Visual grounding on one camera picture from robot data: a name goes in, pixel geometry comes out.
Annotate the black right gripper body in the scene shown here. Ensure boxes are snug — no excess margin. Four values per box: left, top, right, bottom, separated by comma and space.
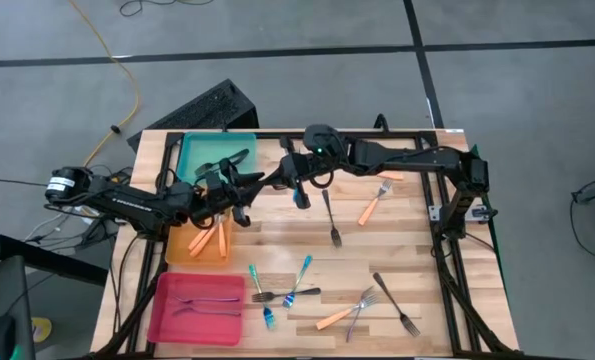
280, 135, 328, 210

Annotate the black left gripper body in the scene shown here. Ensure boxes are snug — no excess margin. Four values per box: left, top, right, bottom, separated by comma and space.
191, 157, 251, 229

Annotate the black perforated case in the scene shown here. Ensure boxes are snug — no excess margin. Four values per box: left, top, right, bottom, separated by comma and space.
126, 78, 260, 153

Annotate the teal plastic tray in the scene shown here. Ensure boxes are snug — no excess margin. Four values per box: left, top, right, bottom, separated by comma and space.
175, 132, 257, 189

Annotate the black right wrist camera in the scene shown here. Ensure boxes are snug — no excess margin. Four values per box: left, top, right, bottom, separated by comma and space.
296, 151, 323, 174

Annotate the black floor bar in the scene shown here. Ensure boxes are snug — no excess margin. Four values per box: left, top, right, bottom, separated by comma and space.
0, 233, 109, 287

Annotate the black cable loop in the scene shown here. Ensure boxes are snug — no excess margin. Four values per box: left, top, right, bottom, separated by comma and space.
570, 175, 595, 246

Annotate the black metal fork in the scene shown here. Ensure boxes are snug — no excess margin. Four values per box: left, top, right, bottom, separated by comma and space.
194, 152, 251, 177
194, 147, 252, 176
320, 188, 344, 249
250, 286, 323, 304
372, 271, 422, 338

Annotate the black floor cable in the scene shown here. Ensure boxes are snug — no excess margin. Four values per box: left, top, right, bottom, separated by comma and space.
118, 0, 216, 18

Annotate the red plastic tray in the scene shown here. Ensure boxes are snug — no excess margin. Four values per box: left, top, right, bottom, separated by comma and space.
146, 272, 247, 347

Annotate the orange plastic tray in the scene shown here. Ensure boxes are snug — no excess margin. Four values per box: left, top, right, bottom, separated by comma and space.
165, 212, 234, 267

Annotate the yellow tape roll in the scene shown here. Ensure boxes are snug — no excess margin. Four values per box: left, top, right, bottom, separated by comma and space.
30, 316, 54, 345

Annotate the yellow power cable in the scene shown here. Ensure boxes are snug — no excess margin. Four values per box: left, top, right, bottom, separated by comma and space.
66, 0, 142, 169

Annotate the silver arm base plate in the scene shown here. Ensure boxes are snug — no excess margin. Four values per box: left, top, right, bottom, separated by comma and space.
428, 203, 498, 223

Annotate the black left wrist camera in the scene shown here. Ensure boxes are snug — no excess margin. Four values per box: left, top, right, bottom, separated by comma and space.
204, 168, 227, 194

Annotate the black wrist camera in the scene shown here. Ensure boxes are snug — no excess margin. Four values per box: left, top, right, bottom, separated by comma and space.
204, 168, 227, 194
296, 151, 323, 174

